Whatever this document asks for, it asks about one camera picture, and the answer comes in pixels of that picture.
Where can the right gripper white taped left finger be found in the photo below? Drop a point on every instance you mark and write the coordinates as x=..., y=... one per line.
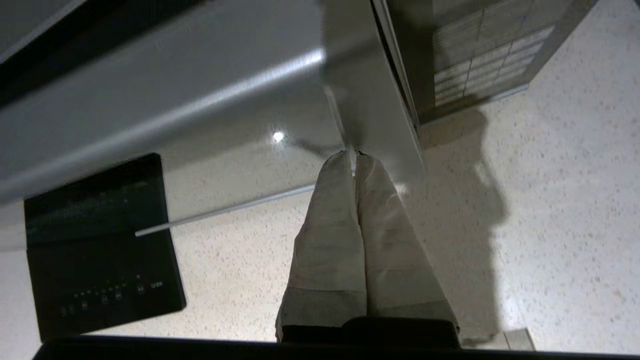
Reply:
x=330, y=250

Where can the right gripper white taped right finger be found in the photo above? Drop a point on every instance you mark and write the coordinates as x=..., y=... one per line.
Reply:
x=395, y=260

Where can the silver microwave door dark window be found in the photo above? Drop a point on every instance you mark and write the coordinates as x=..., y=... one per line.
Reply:
x=175, y=90

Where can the silver Panasonic microwave oven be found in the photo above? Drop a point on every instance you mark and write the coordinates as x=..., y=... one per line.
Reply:
x=475, y=50

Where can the black induction cooktop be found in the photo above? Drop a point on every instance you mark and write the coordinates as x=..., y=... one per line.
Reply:
x=100, y=260

